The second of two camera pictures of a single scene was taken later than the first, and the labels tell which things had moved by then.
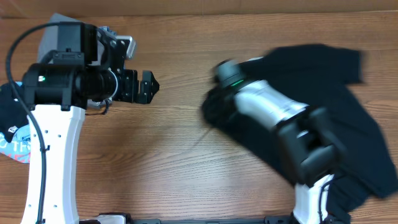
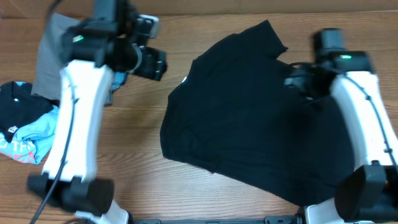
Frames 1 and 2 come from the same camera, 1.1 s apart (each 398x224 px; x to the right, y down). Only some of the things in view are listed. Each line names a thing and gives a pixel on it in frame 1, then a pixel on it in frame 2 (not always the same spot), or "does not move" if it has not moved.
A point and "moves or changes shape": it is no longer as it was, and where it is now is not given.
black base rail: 122,219 does not move
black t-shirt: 323,75 moves or changes shape
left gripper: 128,93 to 152,68
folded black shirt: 13,114 does not move
